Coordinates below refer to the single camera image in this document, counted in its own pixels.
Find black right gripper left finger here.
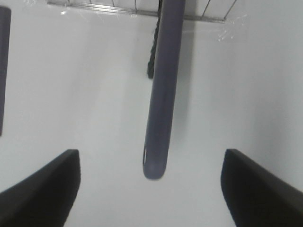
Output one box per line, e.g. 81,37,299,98
0,149,80,227

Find metal wire dish rack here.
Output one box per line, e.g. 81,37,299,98
46,0,237,23

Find grey hand brush black bristles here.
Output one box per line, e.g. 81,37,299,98
143,0,186,180

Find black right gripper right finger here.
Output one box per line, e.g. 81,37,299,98
220,149,303,227

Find grey plastic dustpan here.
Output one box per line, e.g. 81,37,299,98
0,6,11,136

